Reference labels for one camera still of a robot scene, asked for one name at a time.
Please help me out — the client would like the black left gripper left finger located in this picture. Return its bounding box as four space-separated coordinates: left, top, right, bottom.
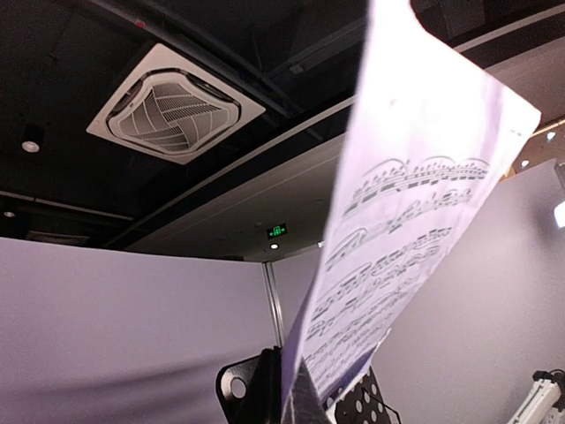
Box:
253 347 282 423

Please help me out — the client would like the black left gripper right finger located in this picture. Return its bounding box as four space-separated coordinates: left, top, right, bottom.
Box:
282 360 329 424

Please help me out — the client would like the black music stand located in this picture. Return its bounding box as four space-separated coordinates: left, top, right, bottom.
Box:
215 354 402 424

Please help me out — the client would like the purple sheet music page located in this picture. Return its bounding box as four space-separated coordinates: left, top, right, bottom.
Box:
282 1 541 409

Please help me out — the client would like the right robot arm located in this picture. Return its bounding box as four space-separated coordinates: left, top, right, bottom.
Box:
508 369 564 424

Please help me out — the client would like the green exit sign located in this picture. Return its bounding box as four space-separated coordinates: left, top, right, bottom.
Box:
267 223 288 239

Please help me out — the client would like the ceiling air conditioner vent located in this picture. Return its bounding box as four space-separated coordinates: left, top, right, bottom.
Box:
87 43 266 165

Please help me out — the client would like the aluminium frame post right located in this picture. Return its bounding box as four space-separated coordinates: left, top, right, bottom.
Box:
262 261 285 347

